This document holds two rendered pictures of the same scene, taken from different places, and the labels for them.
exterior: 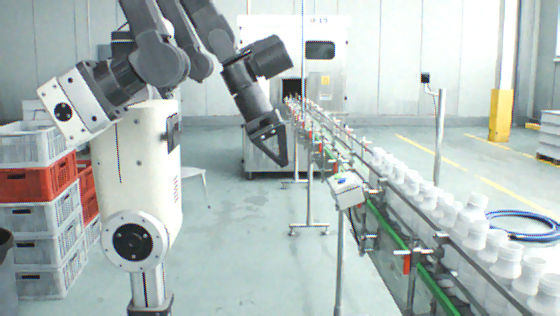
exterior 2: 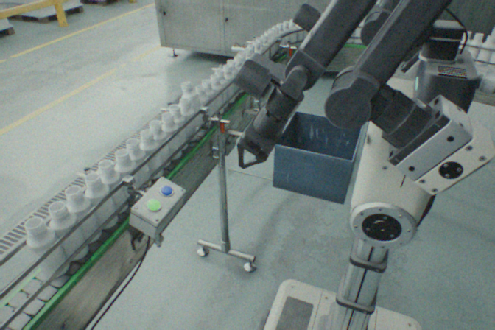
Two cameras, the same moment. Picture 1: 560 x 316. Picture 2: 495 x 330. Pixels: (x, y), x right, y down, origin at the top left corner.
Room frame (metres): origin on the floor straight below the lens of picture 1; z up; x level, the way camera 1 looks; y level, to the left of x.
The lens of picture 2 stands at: (1.83, 0.30, 1.73)
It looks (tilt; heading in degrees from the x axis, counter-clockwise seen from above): 36 degrees down; 204
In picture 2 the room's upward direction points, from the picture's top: straight up
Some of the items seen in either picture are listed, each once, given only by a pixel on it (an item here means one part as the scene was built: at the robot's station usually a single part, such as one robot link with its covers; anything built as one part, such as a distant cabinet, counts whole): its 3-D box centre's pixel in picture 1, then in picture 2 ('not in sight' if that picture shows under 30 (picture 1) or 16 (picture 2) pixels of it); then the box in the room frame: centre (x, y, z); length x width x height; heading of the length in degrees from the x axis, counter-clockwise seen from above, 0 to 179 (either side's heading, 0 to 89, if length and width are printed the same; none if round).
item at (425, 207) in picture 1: (429, 220); (170, 136); (1.00, -0.37, 1.08); 0.06 x 0.06 x 0.17
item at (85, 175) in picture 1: (68, 179); not in sight; (3.39, 1.78, 0.55); 0.61 x 0.41 x 0.22; 5
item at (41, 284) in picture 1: (48, 265); not in sight; (2.69, 1.65, 0.11); 0.61 x 0.41 x 0.22; 8
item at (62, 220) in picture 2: (379, 174); (67, 230); (1.47, -0.35, 1.08); 0.06 x 0.06 x 0.17
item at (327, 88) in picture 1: (290, 96); not in sight; (6.27, -0.15, 1.05); 1.60 x 1.40 x 2.10; 3
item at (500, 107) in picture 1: (500, 115); not in sight; (8.72, -4.64, 0.55); 0.40 x 0.40 x 1.10; 3
